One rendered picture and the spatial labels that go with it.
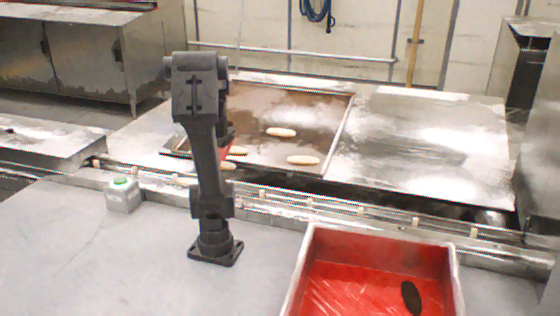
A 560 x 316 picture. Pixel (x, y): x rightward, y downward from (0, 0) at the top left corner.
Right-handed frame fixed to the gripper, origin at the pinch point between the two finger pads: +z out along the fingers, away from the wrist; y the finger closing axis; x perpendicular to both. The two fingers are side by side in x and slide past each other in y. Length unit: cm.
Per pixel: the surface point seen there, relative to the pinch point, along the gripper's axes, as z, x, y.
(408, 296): 10, 56, 26
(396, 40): 50, 18, -369
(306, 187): 11.6, 22.5, -12.9
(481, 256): 7, 70, 10
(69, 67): 55, -239, -203
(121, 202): 7.5, -21.9, 17.1
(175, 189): 7.2, -11.0, 6.9
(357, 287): 11, 45, 25
